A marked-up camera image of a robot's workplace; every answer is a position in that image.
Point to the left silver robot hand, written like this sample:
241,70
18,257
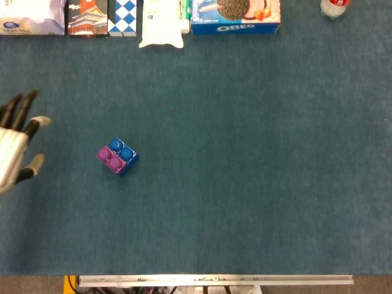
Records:
10,153

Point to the purple building block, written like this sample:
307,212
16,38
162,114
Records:
111,160

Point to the blue building block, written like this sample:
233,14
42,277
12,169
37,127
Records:
127,154

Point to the white lilac tissue pack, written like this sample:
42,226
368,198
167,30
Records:
30,15

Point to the black red pagoda box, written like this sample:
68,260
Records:
87,18

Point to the blue white checkered box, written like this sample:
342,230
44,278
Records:
122,16

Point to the white plastic pouch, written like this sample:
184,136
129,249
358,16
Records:
160,24

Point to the green white tube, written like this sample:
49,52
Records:
186,15

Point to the teal felt table cloth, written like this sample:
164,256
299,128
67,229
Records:
245,183

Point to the blue Oreo cookie box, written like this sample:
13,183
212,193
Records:
235,18

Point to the aluminium profile rail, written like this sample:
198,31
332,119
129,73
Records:
214,280

